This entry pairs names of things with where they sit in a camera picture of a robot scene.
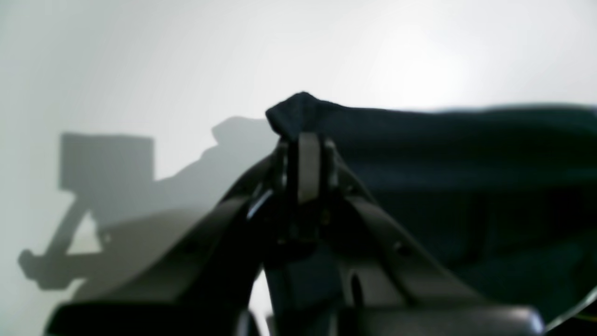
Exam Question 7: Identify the black T-shirt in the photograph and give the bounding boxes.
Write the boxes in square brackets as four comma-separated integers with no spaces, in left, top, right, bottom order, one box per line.
[266,93,597,322]

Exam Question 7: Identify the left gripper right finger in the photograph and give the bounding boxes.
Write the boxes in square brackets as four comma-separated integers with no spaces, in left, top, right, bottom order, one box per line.
[298,133,545,336]

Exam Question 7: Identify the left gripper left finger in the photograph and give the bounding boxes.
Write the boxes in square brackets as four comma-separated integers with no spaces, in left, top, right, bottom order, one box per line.
[46,140,292,336]

